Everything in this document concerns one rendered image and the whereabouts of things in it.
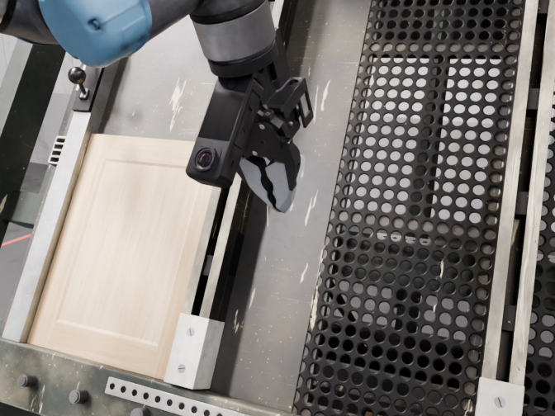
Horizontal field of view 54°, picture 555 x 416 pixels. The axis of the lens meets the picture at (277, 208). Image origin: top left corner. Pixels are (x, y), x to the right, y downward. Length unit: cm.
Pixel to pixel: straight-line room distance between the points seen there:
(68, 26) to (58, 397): 88
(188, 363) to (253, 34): 66
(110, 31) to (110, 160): 88
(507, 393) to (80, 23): 75
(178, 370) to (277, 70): 62
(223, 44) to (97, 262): 79
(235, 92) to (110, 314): 73
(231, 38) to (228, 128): 8
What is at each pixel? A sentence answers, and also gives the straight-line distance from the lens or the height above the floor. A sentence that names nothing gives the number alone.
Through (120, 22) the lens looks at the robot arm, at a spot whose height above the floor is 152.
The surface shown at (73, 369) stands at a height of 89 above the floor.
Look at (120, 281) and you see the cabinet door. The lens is 119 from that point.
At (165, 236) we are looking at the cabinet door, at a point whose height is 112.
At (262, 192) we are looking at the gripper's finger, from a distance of 64.
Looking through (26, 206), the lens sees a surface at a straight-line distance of 148.
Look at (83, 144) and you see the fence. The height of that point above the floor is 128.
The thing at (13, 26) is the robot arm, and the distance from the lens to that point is 55.
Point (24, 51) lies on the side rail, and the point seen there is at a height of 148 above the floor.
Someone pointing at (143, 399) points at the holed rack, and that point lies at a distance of 108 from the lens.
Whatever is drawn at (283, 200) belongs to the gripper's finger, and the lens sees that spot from 63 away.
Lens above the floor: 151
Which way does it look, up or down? 17 degrees down
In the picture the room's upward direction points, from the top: straight up
